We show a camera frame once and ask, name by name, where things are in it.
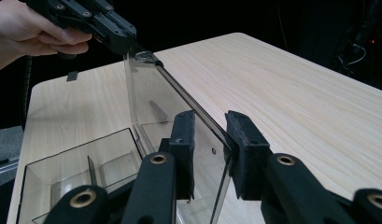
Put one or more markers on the grey metal floor rail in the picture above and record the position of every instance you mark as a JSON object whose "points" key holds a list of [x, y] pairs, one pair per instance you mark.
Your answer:
{"points": [[5, 166]]}

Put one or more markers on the clear plastic compartment box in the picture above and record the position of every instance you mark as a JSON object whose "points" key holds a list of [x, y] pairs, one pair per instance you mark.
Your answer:
{"points": [[117, 174]]}

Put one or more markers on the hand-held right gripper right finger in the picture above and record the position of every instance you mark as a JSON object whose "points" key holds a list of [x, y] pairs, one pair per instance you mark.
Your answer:
{"points": [[282, 186]]}

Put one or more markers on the dark tape strip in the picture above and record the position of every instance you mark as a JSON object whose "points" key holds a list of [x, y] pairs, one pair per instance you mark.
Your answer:
{"points": [[72, 76]]}

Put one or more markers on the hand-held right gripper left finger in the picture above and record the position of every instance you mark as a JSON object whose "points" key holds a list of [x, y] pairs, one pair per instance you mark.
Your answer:
{"points": [[157, 186]]}

